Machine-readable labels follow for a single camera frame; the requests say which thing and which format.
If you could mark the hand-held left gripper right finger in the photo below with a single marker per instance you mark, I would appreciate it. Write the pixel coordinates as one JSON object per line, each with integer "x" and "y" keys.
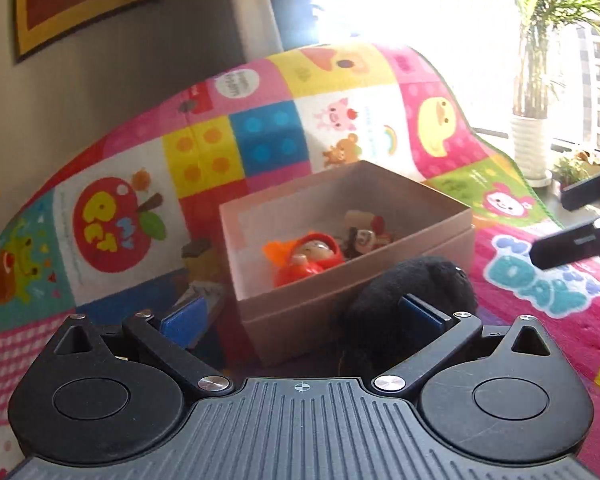
{"x": 420, "y": 317}

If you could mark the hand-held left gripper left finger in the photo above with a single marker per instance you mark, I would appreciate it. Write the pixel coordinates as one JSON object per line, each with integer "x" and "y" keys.
{"x": 182, "y": 322}

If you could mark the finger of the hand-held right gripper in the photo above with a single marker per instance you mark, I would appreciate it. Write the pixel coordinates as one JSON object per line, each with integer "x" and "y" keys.
{"x": 575, "y": 247}
{"x": 590, "y": 189}

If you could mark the blue white tissue pack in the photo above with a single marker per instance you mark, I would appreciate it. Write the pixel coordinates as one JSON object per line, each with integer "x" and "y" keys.
{"x": 207, "y": 305}

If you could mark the black cat plush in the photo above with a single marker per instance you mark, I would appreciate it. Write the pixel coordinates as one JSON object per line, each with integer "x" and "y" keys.
{"x": 380, "y": 300}

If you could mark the brown round toy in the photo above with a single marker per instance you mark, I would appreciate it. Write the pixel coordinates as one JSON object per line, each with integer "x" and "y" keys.
{"x": 360, "y": 241}

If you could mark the pink cardboard box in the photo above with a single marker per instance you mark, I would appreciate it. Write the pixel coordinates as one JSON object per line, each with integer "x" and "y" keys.
{"x": 290, "y": 320}

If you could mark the orange plastic toy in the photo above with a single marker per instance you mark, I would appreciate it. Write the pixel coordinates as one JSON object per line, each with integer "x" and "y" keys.
{"x": 275, "y": 251}

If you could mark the red toy figure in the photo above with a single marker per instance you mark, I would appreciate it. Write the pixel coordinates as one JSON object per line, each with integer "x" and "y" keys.
{"x": 300, "y": 271}

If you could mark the small potted plant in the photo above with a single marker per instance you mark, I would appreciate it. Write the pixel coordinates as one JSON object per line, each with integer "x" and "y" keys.
{"x": 575, "y": 167}

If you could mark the colourful cartoon play mat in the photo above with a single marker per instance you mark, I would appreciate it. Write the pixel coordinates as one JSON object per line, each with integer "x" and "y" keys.
{"x": 130, "y": 270}

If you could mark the potted palm white pot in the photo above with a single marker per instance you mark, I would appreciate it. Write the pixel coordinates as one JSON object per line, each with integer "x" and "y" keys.
{"x": 530, "y": 140}

